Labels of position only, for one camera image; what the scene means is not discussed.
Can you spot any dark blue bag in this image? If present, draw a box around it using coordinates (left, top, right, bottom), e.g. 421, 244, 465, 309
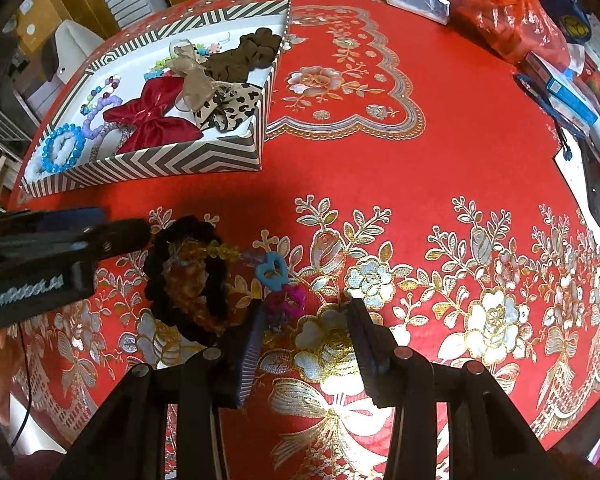
521, 0, 594, 47

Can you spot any blue white box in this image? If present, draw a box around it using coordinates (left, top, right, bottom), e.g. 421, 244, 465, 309
525, 52, 600, 129

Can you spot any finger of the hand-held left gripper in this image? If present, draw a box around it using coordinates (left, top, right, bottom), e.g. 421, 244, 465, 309
27, 207, 105, 235
82, 218, 151, 261

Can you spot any leopard print bow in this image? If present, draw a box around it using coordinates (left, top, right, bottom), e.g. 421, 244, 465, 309
192, 82, 264, 133

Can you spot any red velvet bow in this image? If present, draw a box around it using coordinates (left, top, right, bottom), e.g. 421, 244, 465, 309
102, 79, 203, 153

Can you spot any multicoloured bead bracelet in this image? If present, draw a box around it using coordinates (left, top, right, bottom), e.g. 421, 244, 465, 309
80, 75, 123, 111

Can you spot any purple bead bracelet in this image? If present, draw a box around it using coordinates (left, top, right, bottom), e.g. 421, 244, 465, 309
81, 94, 124, 141

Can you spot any beige organza bow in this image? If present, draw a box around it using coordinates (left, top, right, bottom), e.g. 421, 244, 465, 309
167, 42, 222, 112

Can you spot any person's left hand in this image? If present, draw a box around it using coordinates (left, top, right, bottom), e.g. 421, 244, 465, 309
0, 331, 27, 427

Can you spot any red plastic bag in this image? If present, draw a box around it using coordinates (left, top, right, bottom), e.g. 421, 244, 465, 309
447, 0, 572, 64

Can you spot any white paper card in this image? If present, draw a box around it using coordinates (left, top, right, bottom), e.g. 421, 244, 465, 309
554, 137, 600, 232

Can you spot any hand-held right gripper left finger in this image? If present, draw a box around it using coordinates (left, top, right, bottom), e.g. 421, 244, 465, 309
52, 302, 268, 480

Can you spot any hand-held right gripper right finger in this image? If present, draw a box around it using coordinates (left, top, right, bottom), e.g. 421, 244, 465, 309
345, 297, 561, 480

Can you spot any black scrunchie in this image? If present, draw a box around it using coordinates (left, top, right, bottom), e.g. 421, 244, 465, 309
144, 215, 231, 346

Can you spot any colourful heart link bracelet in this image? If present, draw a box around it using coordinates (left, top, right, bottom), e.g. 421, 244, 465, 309
166, 240, 308, 335

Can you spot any green flower bead bracelet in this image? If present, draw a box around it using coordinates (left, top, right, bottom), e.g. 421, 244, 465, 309
145, 57, 175, 78

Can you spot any striped cardboard box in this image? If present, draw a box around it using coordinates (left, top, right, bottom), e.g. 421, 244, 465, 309
20, 0, 292, 198

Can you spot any red printed tablecloth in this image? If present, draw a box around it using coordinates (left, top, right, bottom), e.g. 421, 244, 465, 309
7, 0, 600, 480

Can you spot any white chair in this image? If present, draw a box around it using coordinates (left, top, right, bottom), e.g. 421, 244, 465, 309
49, 20, 107, 84

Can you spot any black cable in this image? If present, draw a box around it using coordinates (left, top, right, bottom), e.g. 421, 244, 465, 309
7, 330, 35, 448

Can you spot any olive brown scrunchie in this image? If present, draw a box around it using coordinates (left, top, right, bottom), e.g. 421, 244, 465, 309
202, 27, 285, 83

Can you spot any blue strap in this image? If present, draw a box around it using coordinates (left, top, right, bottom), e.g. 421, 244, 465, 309
514, 74, 588, 137

